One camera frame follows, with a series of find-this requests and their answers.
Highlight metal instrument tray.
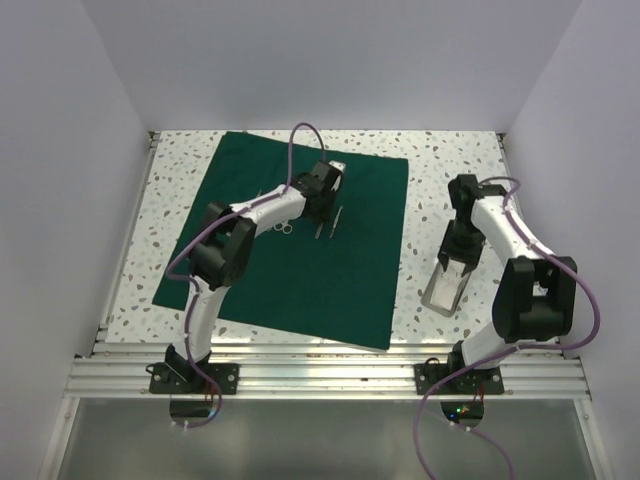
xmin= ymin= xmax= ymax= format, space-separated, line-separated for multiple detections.
xmin=421 ymin=254 xmax=475 ymax=318

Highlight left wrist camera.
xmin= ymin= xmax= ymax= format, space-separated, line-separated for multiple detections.
xmin=328 ymin=161 xmax=346 ymax=182

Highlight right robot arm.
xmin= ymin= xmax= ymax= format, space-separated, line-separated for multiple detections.
xmin=423 ymin=174 xmax=577 ymax=394

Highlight short steel tweezers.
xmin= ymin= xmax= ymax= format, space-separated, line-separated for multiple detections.
xmin=329 ymin=205 xmax=344 ymax=239

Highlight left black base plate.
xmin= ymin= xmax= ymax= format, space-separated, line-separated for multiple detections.
xmin=145 ymin=362 xmax=240 ymax=426

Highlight green surgical cloth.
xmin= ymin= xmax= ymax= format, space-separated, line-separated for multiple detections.
xmin=171 ymin=132 xmax=409 ymax=350

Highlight steel surgical scissors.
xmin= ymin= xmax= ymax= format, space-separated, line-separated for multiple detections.
xmin=273 ymin=222 xmax=293 ymax=235

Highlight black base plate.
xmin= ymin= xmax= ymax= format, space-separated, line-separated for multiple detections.
xmin=145 ymin=362 xmax=240 ymax=426
xmin=414 ymin=357 xmax=504 ymax=429

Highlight curved steel tweezers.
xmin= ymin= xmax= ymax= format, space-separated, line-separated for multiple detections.
xmin=314 ymin=222 xmax=325 ymax=240

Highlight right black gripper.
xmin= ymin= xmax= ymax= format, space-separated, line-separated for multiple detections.
xmin=438 ymin=218 xmax=486 ymax=275

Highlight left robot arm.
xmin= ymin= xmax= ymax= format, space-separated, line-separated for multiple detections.
xmin=165 ymin=161 xmax=346 ymax=393

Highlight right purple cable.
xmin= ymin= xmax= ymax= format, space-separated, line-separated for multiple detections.
xmin=412 ymin=175 xmax=601 ymax=480

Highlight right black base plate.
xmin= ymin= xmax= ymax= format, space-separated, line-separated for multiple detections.
xmin=414 ymin=357 xmax=504 ymax=429

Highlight aluminium rail frame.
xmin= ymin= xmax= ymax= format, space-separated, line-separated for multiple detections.
xmin=41 ymin=130 xmax=615 ymax=479

